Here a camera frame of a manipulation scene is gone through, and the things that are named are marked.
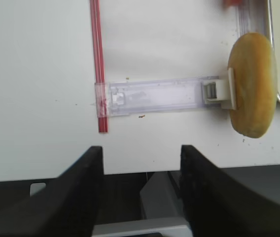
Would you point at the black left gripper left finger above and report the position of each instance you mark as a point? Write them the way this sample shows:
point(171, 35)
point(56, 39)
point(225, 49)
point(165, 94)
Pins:
point(66, 207)

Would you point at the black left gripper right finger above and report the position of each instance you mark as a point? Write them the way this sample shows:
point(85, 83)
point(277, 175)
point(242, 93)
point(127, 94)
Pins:
point(216, 205)

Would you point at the left red strip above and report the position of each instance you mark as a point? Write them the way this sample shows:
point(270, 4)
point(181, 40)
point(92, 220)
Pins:
point(99, 66)

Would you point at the white pusher block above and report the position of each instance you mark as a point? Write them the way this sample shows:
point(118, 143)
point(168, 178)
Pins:
point(221, 91)

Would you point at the outer bottom bun slice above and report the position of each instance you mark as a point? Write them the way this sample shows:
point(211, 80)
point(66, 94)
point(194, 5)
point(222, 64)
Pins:
point(255, 78)

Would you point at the left long clear rail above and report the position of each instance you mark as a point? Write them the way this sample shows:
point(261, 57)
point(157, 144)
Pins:
point(251, 17)

